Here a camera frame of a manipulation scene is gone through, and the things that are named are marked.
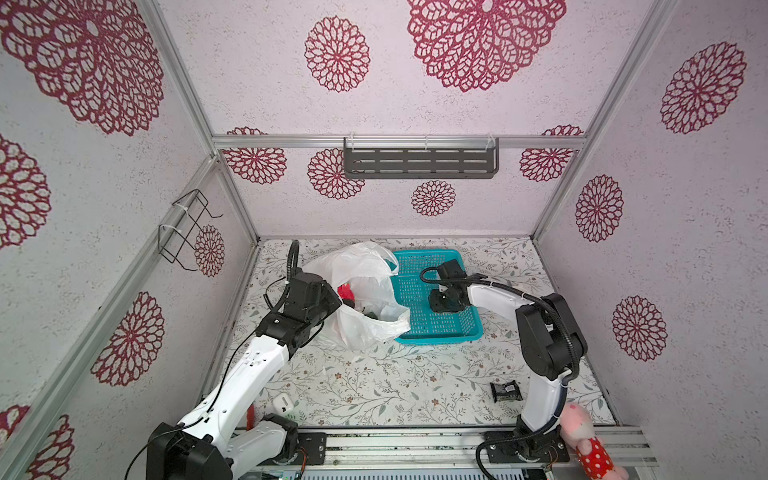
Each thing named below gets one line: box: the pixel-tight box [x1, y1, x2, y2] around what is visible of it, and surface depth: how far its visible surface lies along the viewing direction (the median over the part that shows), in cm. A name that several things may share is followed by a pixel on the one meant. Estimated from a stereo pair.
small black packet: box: [490, 380, 523, 403], surface depth 83 cm
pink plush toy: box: [559, 402, 629, 480], surface depth 70 cm
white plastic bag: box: [303, 242, 411, 350], surface depth 89 cm
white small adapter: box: [273, 392, 294, 415], surface depth 81 cm
